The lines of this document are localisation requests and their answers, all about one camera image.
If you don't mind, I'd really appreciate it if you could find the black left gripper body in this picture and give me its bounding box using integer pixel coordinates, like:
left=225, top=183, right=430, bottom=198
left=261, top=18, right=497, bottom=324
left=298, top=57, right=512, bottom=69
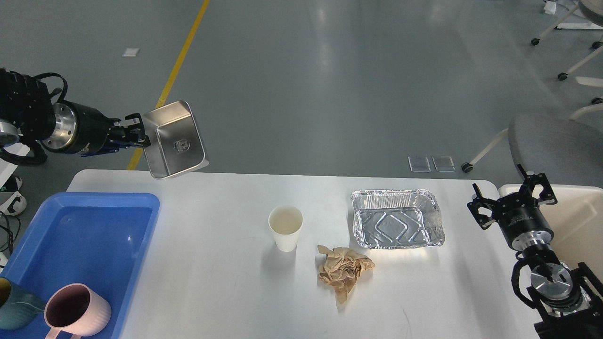
left=41, top=101, right=125, bottom=157

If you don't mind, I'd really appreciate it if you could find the aluminium foil tray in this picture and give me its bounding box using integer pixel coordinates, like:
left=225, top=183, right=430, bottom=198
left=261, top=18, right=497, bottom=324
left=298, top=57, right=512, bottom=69
left=350, top=189, right=445, bottom=250

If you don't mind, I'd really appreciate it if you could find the crumpled brown paper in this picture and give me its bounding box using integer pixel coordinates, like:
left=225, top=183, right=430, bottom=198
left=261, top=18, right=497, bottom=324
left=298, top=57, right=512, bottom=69
left=317, top=245, right=375, bottom=305

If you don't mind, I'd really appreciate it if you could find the teal ceramic mug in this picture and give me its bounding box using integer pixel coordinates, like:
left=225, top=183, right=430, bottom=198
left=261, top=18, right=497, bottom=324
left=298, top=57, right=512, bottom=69
left=0, top=277, right=47, bottom=331

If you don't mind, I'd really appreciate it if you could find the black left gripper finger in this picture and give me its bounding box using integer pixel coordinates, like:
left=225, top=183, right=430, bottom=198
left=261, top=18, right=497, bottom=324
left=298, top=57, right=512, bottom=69
left=113, top=113, right=145, bottom=135
left=111, top=135, right=151, bottom=152

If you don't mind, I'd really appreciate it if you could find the pink ribbed mug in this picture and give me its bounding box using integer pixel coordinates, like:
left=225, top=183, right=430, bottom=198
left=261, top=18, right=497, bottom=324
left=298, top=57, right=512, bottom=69
left=43, top=283, right=112, bottom=339

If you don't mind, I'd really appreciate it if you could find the stainless steel tray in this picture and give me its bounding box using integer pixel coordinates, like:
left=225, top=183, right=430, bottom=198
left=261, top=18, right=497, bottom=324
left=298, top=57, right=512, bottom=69
left=141, top=100, right=210, bottom=179

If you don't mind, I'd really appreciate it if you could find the white paper cup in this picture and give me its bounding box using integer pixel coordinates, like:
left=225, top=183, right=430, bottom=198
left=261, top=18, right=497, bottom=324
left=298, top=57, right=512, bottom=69
left=269, top=205, right=303, bottom=252

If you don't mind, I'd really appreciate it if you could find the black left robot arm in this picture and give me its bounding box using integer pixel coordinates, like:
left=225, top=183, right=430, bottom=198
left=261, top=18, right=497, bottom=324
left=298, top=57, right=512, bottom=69
left=0, top=68, right=151, bottom=167

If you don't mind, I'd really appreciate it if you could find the black white sneaker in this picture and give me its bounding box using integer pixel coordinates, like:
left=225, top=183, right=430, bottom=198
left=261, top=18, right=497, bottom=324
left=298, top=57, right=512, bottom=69
left=0, top=175, right=27, bottom=216

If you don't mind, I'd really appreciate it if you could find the white chair base with casters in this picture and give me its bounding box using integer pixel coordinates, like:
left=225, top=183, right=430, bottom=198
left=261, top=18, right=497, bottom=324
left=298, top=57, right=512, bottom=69
left=530, top=0, right=603, bottom=105

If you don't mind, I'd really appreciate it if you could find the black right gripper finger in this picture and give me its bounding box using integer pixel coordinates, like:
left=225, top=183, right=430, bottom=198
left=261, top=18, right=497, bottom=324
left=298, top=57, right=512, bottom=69
left=516, top=164, right=558, bottom=206
left=467, top=184, right=500, bottom=230

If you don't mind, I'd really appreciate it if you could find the black cable on floor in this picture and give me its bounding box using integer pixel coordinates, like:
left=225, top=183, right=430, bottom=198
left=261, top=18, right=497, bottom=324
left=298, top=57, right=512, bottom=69
left=0, top=211, right=21, bottom=257

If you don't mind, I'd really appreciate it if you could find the white side table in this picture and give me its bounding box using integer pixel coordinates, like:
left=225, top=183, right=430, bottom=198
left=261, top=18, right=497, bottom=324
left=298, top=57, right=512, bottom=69
left=0, top=143, right=30, bottom=186

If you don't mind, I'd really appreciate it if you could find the grey office chair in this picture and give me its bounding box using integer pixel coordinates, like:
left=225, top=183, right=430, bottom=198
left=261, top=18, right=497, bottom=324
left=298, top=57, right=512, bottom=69
left=461, top=113, right=603, bottom=187

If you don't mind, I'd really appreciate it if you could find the blue plastic tray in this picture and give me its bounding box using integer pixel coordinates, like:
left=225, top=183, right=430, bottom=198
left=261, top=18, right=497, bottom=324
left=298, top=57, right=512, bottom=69
left=1, top=192, right=160, bottom=339

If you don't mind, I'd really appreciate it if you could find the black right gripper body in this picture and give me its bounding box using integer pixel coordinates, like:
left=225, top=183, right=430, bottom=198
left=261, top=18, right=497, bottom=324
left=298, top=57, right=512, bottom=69
left=496, top=194, right=554, bottom=251

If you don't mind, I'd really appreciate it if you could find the beige plastic bin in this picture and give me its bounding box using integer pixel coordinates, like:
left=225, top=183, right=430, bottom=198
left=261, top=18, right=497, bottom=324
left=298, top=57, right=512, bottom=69
left=498, top=184, right=603, bottom=283

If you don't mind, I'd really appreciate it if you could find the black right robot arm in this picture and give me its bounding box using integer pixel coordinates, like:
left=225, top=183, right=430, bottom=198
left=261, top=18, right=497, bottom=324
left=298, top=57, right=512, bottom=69
left=467, top=164, right=603, bottom=339

